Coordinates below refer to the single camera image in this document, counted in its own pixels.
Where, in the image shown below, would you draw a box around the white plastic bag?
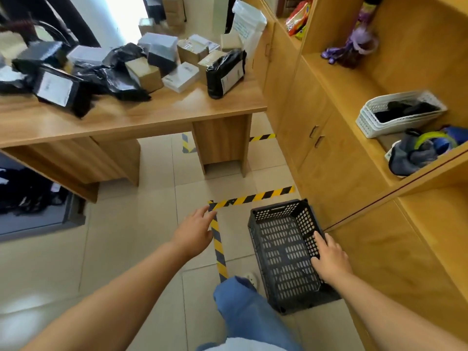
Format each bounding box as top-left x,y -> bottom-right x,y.
231,0 -> 268,59

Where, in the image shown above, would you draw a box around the light oak wooden cabinet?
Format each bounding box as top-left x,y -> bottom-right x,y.
239,0 -> 468,351

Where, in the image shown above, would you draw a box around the small beige box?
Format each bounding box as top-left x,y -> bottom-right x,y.
220,32 -> 244,53

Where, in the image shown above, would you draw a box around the black cloth items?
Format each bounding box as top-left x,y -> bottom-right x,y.
374,101 -> 440,124

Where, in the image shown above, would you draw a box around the black parcel white label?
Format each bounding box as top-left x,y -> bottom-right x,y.
33,64 -> 93,118

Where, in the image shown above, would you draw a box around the grey cardboard box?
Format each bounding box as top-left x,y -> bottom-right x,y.
137,32 -> 179,76

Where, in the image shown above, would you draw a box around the light wooden desk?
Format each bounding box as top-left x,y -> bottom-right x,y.
0,67 -> 268,204

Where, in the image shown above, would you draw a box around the white cardboard box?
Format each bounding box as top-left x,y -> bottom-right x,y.
67,45 -> 111,67

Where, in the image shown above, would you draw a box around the person's right hand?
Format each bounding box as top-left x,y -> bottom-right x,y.
311,232 -> 353,286

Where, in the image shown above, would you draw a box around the black plastic crate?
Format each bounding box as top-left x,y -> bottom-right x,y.
247,199 -> 341,315

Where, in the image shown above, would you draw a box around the person's left forearm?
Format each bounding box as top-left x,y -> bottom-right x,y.
21,241 -> 188,351

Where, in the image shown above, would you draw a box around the person's blue jeans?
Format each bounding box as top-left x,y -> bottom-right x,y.
197,275 -> 304,351

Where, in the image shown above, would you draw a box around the black mailer bag white label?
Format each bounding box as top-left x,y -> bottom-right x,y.
206,49 -> 248,100

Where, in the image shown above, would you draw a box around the crumpled black plastic bag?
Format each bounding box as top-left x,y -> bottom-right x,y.
72,42 -> 152,103

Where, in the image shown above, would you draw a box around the grey cloth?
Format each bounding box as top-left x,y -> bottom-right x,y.
388,129 -> 439,177

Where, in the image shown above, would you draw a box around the brown box white label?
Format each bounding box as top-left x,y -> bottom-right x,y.
176,38 -> 210,67

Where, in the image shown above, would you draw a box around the person's right forearm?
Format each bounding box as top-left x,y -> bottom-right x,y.
328,271 -> 468,351

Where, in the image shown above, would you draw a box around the flat white box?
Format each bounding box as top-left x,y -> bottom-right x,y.
161,61 -> 200,94

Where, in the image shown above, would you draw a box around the blue yellow object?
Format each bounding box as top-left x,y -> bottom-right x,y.
415,126 -> 468,155

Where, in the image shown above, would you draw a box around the purple ribbons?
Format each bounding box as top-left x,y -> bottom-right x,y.
321,24 -> 379,69

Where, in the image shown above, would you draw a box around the yellow black striped floor tape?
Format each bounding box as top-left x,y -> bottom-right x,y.
181,133 -> 296,284

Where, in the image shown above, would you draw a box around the white plastic basket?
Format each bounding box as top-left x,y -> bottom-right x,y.
355,90 -> 448,139

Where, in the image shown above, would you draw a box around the person's left hand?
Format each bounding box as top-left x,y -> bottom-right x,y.
172,206 -> 217,260

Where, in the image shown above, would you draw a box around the red snack packets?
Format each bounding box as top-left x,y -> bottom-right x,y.
285,0 -> 315,41

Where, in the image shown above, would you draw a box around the person's white shirt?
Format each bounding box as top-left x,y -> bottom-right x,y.
204,337 -> 290,351

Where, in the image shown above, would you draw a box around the pile of black bags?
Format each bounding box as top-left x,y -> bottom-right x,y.
0,168 -> 70,216

